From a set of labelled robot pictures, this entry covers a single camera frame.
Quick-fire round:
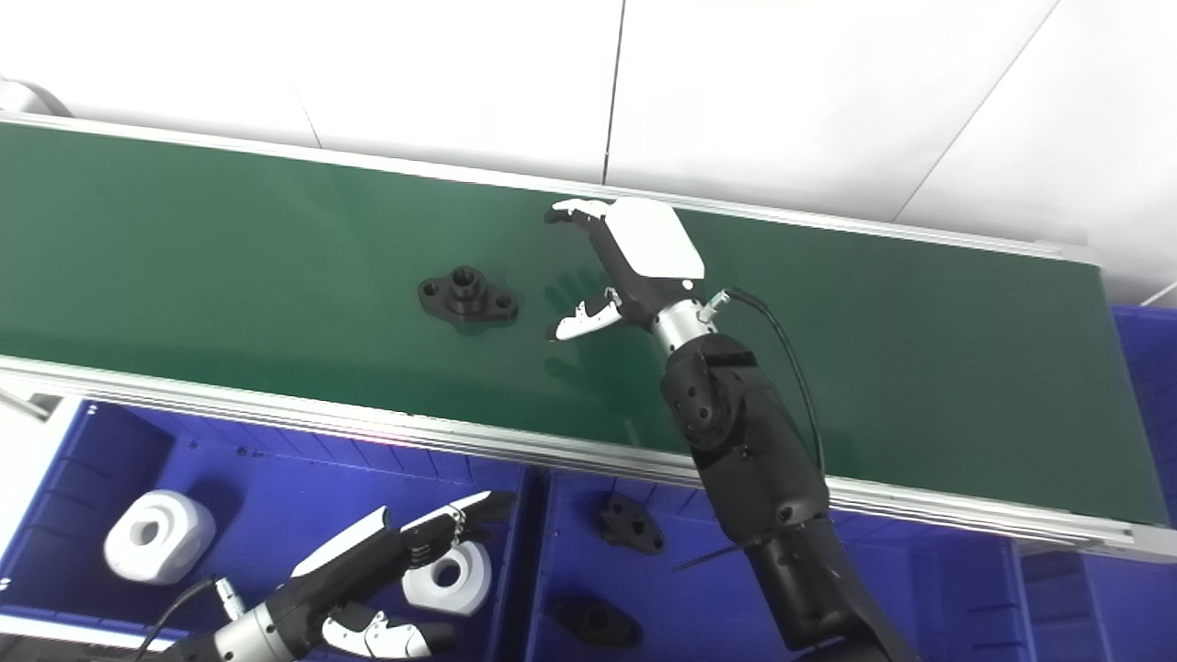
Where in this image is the white cylinder part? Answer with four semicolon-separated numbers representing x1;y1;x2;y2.
402;541;493;617
103;490;217;586

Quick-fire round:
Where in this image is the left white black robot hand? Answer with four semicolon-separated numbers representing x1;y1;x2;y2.
276;490;519;659

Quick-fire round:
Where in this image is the empty blue bin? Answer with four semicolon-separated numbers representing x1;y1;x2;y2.
1011;303;1177;662

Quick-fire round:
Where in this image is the white cylinder part right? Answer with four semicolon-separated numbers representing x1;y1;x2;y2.
402;541;493;617

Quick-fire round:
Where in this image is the white cylinder part left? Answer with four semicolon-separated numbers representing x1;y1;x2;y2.
103;490;217;586

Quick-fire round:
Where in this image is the black flange part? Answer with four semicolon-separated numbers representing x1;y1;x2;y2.
550;596;643;647
418;266;520;329
596;493;666;555

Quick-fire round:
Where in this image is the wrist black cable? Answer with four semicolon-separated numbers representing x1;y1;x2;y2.
703;287;827;479
138;575;247;662

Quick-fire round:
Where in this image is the blue bin holding white parts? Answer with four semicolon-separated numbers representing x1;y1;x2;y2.
0;397;543;662

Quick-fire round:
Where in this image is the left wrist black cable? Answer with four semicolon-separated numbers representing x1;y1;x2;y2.
138;575;247;662

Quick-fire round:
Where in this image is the thin black cable tie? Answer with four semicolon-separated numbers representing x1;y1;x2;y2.
669;544;746;573

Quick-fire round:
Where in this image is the green conveyor belt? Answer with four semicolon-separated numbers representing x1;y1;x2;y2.
0;122;1169;527
0;110;1177;564

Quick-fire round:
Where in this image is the white conveyor motor housing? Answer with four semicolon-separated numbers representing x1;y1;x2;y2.
0;78;73;119

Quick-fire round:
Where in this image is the blue bin holding black parts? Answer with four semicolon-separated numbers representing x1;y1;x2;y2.
529;469;1031;662

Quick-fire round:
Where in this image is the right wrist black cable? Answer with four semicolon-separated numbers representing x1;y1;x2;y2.
703;287;827;479

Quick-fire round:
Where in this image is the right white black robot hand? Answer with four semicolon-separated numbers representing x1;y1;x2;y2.
543;196;707;343

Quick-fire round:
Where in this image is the aluminium support bracket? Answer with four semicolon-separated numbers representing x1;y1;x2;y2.
0;384;56;424

